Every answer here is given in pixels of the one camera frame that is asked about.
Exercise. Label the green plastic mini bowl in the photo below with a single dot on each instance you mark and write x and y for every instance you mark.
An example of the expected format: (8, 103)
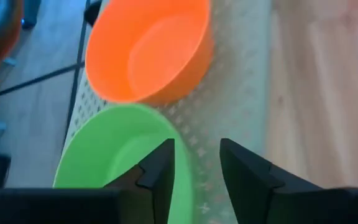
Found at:
(104, 149)

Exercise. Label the dark device with blue light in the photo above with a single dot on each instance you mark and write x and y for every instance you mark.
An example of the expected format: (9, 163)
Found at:
(31, 12)

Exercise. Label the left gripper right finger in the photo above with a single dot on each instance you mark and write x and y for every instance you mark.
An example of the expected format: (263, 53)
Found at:
(247, 180)

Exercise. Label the orange plastic mini bowl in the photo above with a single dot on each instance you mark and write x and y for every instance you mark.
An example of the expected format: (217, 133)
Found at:
(148, 56)

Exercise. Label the green perforated shelf stand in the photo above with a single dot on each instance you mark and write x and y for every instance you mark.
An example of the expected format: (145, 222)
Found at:
(228, 93)

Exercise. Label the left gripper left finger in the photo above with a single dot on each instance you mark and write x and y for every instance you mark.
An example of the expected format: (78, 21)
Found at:
(157, 174)

